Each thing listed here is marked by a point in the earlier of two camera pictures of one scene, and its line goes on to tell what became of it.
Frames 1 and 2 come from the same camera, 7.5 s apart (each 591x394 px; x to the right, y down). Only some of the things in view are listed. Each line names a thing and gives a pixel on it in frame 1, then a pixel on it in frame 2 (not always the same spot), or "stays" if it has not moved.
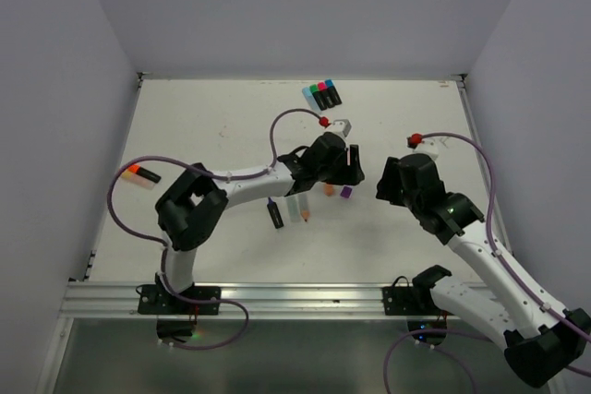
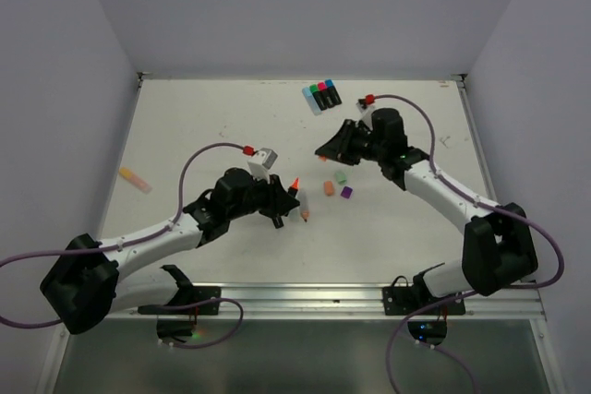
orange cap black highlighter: [144, 173] -> [293, 190]
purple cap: [346, 191] stays
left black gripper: [352, 175] -> [279, 200]
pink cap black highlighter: [324, 90] stays
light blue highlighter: [311, 100] stays
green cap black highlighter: [318, 96] stays
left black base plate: [151, 302] stays
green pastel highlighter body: [294, 208] stays
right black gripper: [386, 185] -> [339, 146]
